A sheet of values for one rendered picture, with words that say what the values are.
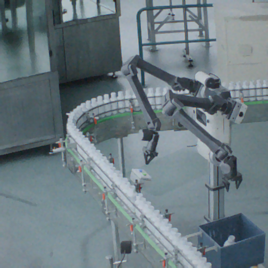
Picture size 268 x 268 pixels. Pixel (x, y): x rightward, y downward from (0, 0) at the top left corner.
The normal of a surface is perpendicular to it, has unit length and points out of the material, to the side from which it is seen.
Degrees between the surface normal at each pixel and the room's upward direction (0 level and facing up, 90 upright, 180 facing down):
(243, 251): 90
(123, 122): 90
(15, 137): 90
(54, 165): 0
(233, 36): 90
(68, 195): 0
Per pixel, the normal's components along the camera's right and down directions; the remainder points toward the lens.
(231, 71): 0.08, 0.38
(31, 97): 0.38, 0.33
